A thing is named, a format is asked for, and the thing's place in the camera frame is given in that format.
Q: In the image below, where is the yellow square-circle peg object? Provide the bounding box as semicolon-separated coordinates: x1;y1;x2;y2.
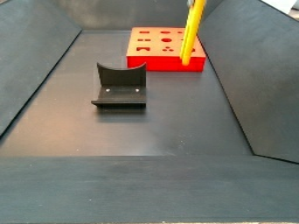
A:
180;0;207;66

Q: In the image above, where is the black curved fixture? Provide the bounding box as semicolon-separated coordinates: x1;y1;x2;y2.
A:
90;64;145;108

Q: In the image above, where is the red shape-sorter block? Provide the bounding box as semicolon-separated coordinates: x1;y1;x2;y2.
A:
125;27;205;72

